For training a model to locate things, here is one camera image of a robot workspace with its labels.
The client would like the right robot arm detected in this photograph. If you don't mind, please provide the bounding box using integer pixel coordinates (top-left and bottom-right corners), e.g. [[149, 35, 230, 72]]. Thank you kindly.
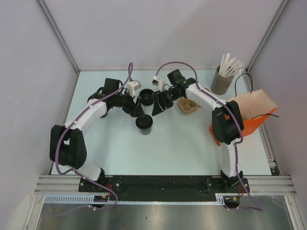
[[152, 69, 248, 192]]

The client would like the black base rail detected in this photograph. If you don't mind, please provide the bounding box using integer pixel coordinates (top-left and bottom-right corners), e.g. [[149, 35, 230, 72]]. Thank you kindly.
[[79, 174, 250, 202]]

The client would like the dark takeout coffee cup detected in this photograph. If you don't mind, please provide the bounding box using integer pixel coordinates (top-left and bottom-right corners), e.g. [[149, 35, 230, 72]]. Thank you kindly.
[[135, 115, 153, 135]]

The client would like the white straws bundle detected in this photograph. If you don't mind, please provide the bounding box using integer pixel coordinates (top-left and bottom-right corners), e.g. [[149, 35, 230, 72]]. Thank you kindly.
[[218, 53, 244, 78]]

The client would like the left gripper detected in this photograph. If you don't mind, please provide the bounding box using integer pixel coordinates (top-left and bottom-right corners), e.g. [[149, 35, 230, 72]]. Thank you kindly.
[[113, 88, 144, 117]]

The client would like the orange paper bag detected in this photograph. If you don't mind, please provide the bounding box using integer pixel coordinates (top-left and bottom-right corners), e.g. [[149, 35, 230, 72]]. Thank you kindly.
[[208, 73, 280, 147]]

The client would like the grey straw holder cup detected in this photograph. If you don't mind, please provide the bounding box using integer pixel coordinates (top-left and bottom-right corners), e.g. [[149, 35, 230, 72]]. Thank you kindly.
[[210, 66, 234, 95]]

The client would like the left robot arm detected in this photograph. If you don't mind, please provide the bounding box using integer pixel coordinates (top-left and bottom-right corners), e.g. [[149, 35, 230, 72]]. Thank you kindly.
[[49, 78, 144, 192]]

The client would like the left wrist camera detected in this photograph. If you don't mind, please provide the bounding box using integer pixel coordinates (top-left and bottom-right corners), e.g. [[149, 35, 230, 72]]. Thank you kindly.
[[126, 80, 142, 98]]

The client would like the black plastic cup lid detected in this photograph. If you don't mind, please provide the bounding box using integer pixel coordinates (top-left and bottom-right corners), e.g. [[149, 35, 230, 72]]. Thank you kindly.
[[135, 115, 153, 130]]

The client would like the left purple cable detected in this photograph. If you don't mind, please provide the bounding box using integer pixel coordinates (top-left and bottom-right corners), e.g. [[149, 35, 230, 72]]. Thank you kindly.
[[54, 62, 134, 216]]

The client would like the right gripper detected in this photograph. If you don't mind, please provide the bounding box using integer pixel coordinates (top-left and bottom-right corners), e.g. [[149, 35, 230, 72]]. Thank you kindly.
[[153, 88, 182, 116]]

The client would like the white cable duct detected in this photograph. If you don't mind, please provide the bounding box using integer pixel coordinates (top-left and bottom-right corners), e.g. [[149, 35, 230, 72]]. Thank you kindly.
[[45, 193, 227, 206]]

